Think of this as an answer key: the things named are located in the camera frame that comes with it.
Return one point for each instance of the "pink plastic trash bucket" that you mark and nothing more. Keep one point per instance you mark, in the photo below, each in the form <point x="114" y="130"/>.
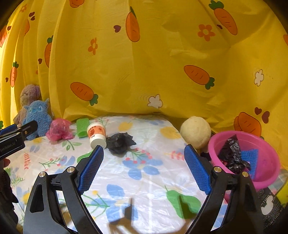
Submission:
<point x="246" y="141"/>

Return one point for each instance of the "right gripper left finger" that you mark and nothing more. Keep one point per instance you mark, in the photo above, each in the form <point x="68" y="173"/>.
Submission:
<point x="43" y="213"/>

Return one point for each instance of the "pink plastic bag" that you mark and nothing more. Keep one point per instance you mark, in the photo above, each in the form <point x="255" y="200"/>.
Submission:
<point x="60" y="130"/>

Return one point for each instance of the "blue plush monster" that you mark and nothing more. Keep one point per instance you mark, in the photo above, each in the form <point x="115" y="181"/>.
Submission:
<point x="38" y="111"/>

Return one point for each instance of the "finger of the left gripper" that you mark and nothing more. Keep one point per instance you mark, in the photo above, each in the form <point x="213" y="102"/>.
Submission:
<point x="28" y="128"/>
<point x="8" y="129"/>

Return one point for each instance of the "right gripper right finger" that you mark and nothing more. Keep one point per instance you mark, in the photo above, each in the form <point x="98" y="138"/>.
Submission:
<point x="243" y="214"/>

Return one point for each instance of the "white orange paper cup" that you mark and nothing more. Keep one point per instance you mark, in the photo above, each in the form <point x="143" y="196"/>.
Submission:
<point x="97" y="135"/>

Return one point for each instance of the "floral plastic bed sheet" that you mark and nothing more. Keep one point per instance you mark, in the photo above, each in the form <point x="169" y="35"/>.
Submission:
<point x="149" y="189"/>

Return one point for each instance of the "yellow carrot print curtain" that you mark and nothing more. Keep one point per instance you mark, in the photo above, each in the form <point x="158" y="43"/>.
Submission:
<point x="225" y="61"/>

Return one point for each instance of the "cream plush ball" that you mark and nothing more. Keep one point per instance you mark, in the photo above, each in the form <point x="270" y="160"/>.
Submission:
<point x="196" y="131"/>

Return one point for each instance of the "blue foam net sleeve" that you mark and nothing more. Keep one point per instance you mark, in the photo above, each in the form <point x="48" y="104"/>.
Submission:
<point x="251" y="156"/>

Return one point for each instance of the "black printed box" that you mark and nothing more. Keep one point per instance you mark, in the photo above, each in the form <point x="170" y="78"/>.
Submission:
<point x="270" y="206"/>

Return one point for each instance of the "black plastic bag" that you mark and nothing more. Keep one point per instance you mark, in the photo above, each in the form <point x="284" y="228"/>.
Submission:
<point x="119" y="143"/>
<point x="231" y="156"/>

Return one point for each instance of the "purple teddy bear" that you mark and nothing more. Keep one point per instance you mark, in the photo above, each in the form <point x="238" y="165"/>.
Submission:
<point x="29" y="94"/>

